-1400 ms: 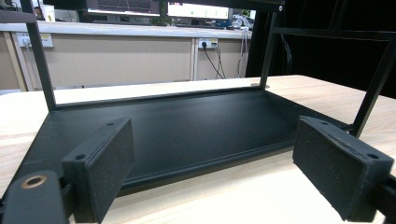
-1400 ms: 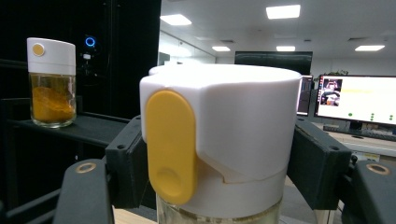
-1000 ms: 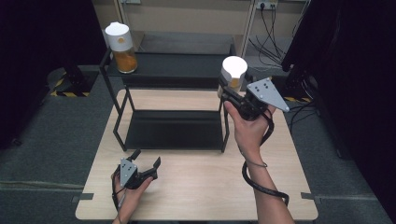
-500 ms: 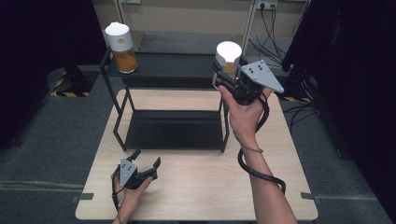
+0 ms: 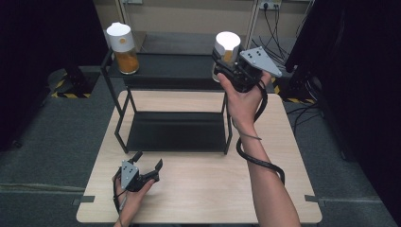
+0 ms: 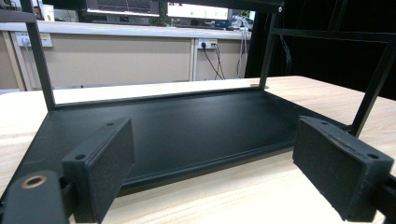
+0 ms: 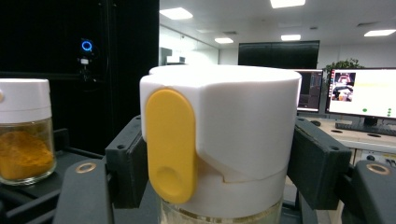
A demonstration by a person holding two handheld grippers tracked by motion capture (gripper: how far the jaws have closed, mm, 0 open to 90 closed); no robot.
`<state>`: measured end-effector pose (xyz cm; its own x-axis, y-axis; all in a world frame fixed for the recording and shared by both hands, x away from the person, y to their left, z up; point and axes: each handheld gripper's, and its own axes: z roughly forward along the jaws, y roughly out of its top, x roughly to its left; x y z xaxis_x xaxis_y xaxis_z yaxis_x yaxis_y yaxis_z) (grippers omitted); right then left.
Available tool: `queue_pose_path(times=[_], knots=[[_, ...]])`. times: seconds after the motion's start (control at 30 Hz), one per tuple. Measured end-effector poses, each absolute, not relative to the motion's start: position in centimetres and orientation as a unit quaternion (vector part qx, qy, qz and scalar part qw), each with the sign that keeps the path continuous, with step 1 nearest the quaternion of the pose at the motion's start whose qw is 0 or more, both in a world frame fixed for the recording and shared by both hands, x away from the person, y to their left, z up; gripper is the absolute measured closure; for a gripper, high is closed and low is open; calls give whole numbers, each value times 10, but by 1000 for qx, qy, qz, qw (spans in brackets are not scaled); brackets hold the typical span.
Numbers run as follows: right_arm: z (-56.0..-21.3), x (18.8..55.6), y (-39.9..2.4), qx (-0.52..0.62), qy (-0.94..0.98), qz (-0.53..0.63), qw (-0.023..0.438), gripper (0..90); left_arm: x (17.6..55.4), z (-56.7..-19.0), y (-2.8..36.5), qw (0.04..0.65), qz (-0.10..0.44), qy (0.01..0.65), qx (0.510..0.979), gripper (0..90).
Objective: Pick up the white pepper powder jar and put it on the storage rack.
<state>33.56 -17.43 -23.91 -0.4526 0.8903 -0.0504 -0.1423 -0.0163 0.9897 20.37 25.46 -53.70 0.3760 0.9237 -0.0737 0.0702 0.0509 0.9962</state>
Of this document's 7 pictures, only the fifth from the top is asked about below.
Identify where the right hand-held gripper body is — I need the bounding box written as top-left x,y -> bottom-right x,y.
224,45 -> 284,94

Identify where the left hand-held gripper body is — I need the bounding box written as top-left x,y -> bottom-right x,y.
120,159 -> 156,193

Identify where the pale spice jar white lid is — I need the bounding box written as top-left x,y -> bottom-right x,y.
211,30 -> 242,84

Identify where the black two-tier metal rack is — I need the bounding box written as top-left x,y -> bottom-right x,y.
99,46 -> 243,156

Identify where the orange spice jar white lid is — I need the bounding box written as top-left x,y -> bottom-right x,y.
105,21 -> 141,76

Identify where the person's left hand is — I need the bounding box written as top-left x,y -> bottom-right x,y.
112,174 -> 156,222

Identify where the person's right hand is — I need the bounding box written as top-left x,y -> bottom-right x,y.
217,71 -> 272,131

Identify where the stand base with hazard tape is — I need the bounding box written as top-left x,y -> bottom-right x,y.
46,67 -> 102,99
270,73 -> 320,106

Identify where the grey floor tape piece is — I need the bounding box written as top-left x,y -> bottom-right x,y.
304,194 -> 327,208
71,195 -> 96,207

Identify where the black curtain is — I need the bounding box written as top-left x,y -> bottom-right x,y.
0,0 -> 109,153
285,0 -> 401,219

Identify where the left hand-held gripper cable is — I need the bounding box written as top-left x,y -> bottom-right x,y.
112,167 -> 129,219

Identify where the hand-held gripper cable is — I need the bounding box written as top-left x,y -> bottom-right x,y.
112,167 -> 129,219
235,79 -> 287,187

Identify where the bundle of black floor cables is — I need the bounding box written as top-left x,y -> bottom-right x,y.
250,4 -> 297,69

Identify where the right hand-held gripper cable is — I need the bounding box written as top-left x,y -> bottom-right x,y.
235,79 -> 287,187

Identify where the white wall socket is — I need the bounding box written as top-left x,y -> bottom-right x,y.
258,0 -> 283,10

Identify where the grey wrist strap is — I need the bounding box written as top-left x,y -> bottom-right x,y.
231,116 -> 263,142

